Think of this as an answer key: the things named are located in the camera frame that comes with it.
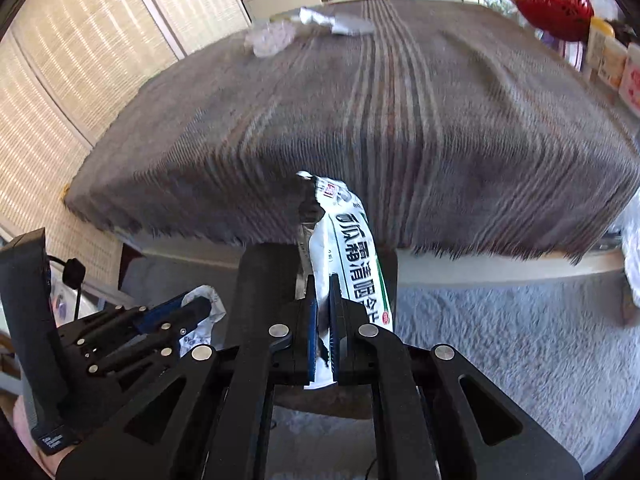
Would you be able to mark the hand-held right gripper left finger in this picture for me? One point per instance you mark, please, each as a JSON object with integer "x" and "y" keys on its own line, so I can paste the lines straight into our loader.
{"x": 312, "y": 340}

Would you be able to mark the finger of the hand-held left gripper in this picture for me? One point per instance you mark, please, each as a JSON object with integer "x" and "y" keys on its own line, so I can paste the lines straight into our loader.
{"x": 160, "y": 316}
{"x": 192, "y": 312}

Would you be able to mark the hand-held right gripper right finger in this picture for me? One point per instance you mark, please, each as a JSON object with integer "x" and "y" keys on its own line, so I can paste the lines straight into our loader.
{"x": 334, "y": 340}

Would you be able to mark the white paper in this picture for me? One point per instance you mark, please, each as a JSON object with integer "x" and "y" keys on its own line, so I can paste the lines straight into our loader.
{"x": 207, "y": 292}

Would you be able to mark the white packet with green print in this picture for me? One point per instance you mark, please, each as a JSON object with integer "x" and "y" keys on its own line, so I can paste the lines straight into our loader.
{"x": 345, "y": 240}

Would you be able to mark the person's left hand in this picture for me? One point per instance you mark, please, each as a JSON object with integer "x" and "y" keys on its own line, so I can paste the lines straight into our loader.
{"x": 50, "y": 462}

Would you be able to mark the grey shaggy rug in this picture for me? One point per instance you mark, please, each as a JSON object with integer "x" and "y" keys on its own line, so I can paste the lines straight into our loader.
{"x": 500, "y": 360}

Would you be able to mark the grey plaid tablecloth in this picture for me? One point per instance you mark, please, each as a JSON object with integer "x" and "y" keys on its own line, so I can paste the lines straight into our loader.
{"x": 400, "y": 135}

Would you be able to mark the bamboo folding screen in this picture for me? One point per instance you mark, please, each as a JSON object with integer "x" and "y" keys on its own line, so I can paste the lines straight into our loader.
{"x": 75, "y": 85}

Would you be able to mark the white bottle with cream cap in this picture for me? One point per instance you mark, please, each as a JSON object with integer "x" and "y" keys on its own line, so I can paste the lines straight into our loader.
{"x": 612, "y": 65}

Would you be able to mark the yellow capped bottle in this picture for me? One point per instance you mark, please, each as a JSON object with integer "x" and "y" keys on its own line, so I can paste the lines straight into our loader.
{"x": 599, "y": 45}

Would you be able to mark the red openwork basket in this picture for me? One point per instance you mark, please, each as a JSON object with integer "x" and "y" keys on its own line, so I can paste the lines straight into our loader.
{"x": 555, "y": 5}

